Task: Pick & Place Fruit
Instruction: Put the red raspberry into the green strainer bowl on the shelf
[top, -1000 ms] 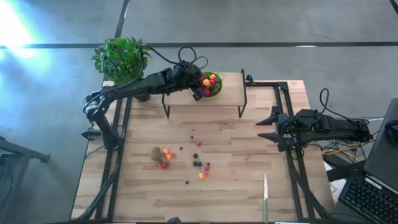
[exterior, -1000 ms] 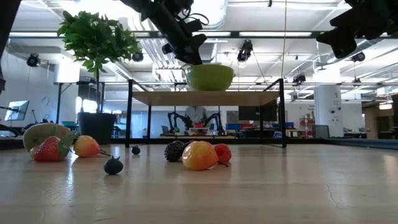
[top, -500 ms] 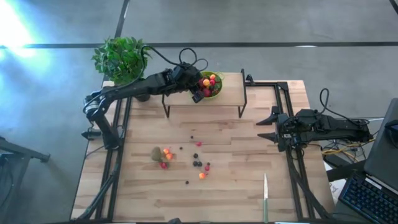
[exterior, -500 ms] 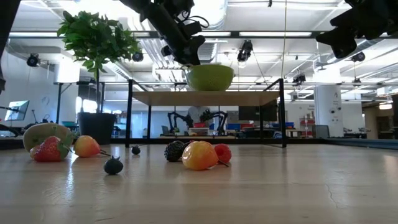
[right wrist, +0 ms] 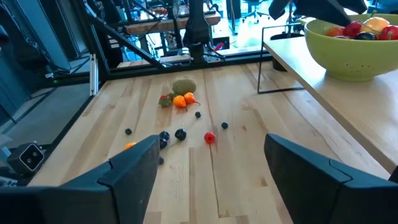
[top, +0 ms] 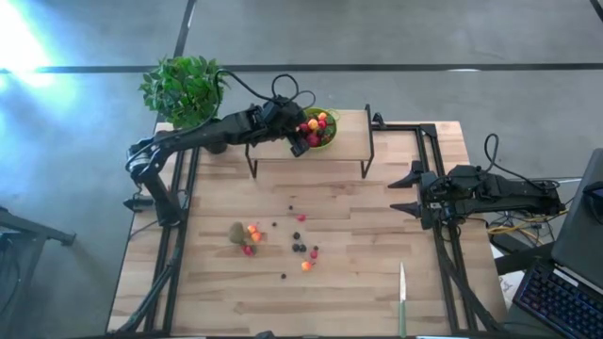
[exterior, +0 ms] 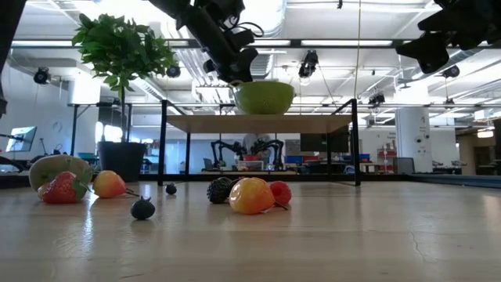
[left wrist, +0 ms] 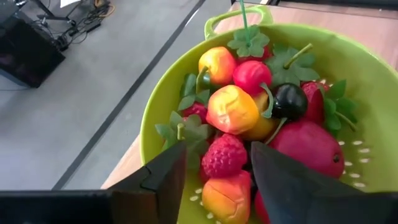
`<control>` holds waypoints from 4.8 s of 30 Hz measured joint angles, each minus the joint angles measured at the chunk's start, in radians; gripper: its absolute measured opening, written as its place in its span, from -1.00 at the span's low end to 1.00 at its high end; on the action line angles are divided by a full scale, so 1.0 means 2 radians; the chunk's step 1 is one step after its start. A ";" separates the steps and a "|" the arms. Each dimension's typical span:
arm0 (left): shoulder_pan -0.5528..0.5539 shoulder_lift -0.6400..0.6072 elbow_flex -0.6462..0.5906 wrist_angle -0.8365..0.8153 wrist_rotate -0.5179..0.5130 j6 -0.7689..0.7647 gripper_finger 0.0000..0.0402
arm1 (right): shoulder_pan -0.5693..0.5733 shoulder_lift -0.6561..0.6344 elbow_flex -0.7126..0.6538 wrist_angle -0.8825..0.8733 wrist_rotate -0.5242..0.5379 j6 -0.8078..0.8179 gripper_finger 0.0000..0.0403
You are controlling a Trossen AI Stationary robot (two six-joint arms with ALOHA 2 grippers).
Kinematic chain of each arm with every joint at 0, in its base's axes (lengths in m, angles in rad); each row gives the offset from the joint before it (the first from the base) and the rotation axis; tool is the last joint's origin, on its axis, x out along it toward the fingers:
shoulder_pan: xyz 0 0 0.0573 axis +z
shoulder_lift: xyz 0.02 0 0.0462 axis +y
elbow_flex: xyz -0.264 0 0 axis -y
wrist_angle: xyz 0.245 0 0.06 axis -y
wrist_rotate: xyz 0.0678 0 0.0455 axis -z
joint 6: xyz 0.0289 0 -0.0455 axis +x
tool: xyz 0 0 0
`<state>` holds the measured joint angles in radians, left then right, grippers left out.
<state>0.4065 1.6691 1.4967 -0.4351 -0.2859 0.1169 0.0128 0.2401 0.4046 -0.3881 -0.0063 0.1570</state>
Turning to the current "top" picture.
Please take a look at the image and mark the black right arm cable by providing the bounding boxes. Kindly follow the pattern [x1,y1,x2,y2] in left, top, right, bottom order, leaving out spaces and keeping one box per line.
[483,133,564,189]

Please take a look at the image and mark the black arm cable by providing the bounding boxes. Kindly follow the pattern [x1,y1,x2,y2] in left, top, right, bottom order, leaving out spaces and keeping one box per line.
[214,69,317,112]
[483,133,564,189]

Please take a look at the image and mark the black metal rig frame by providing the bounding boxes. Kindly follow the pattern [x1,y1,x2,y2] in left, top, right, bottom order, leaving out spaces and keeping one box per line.
[106,121,508,338]

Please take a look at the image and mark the dark side table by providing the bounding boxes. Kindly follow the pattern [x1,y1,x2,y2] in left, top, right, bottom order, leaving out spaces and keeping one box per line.
[0,204,77,339]

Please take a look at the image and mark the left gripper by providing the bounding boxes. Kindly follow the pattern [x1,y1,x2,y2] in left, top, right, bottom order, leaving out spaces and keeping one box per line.
[261,95,312,159]

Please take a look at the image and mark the white floor cable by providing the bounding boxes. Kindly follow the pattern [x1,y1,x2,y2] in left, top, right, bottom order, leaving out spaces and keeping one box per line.
[531,176,583,187]

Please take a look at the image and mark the green potted plant black pot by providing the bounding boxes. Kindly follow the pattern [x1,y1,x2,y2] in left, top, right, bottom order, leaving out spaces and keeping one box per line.
[139,55,232,155]

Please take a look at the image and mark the green colander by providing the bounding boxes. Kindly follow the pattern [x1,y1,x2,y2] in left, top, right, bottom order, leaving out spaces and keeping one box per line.
[303,106,339,151]

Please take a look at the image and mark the wooden shelf riser black legs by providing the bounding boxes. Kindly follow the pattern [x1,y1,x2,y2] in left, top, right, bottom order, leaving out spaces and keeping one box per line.
[244,103,377,180]

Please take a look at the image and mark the knife with green handle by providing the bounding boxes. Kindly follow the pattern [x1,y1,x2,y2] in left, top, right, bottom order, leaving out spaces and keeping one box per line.
[398,261,408,339]

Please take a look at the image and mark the backlit black keyboard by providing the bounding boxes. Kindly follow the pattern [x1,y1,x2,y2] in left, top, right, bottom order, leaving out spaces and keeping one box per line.
[512,261,603,339]

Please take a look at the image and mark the white paper sheet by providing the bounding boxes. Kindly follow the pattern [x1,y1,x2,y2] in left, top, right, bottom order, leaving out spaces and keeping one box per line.
[489,244,522,296]

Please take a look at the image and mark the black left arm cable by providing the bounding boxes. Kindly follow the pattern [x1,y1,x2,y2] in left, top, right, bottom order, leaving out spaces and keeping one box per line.
[214,69,317,112]

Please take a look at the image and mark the brown-green kiwi fruit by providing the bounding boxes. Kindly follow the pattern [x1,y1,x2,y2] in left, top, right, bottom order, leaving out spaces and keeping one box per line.
[228,221,248,245]

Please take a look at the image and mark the grey laptop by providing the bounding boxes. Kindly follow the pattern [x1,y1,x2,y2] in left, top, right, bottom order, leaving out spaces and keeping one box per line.
[550,148,603,291]

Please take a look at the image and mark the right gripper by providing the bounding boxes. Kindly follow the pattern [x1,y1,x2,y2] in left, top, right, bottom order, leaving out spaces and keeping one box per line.
[387,159,448,232]

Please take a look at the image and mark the yellow floor cable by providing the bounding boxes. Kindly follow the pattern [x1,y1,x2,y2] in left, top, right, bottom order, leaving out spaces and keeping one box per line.
[487,209,571,236]

